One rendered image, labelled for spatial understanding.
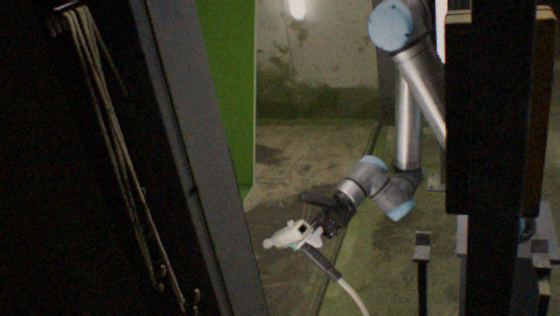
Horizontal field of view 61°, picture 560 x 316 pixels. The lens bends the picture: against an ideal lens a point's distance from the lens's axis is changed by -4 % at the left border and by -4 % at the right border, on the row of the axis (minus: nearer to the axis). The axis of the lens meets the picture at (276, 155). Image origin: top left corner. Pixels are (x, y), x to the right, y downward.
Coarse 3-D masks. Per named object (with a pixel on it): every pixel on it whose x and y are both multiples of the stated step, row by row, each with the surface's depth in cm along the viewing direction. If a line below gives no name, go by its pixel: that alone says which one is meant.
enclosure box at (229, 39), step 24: (216, 0) 201; (240, 0) 199; (216, 24) 207; (240, 24) 204; (216, 48) 212; (240, 48) 209; (216, 72) 218; (240, 72) 215; (216, 96) 224; (240, 96) 221; (240, 120) 227; (240, 144) 233; (240, 168) 240; (240, 192) 239
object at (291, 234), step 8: (288, 224) 139; (296, 224) 135; (304, 224) 134; (280, 232) 152; (288, 232) 138; (296, 232) 134; (304, 232) 134; (264, 240) 178; (272, 240) 159; (280, 240) 151; (288, 240) 144; (296, 240) 139; (304, 240) 142; (304, 248) 144; (312, 248) 144; (312, 256) 143; (320, 256) 144; (320, 264) 143; (328, 264) 144; (328, 272) 144; (336, 272) 144; (336, 280) 144
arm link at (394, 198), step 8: (384, 184) 151; (392, 184) 152; (400, 184) 155; (408, 184) 156; (376, 192) 152; (384, 192) 151; (392, 192) 151; (400, 192) 152; (408, 192) 154; (376, 200) 153; (384, 200) 151; (392, 200) 151; (400, 200) 151; (408, 200) 152; (384, 208) 153; (392, 208) 151; (400, 208) 151; (408, 208) 151; (392, 216) 153; (400, 216) 151
